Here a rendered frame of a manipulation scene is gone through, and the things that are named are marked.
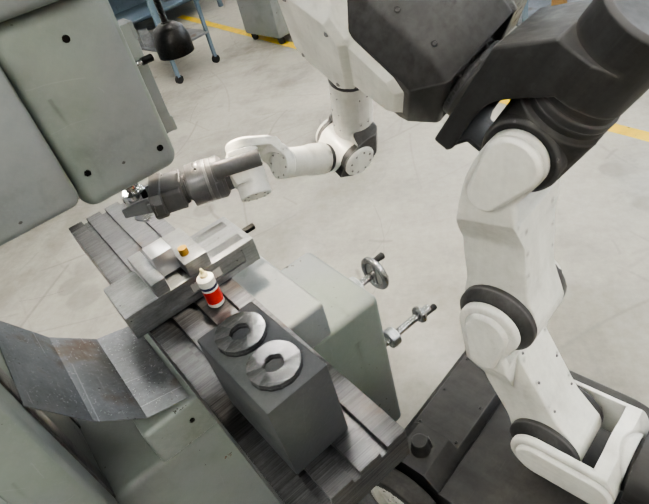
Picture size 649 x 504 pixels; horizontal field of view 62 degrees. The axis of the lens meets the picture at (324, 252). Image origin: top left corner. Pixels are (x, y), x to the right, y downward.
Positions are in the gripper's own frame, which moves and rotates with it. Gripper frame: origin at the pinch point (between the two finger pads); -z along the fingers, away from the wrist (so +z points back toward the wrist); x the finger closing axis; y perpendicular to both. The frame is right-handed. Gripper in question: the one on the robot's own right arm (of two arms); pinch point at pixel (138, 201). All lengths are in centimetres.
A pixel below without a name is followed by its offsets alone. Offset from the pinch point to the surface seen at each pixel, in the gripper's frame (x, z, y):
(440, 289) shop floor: -65, 85, 123
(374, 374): 0, 39, 79
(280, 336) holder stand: 36.4, 20.2, 12.1
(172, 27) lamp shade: -11.7, 17.9, -26.9
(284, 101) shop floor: -309, 58, 122
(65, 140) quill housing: 12.2, -2.7, -21.1
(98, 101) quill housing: 9.1, 4.1, -24.5
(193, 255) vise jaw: -4.1, 4.5, 19.8
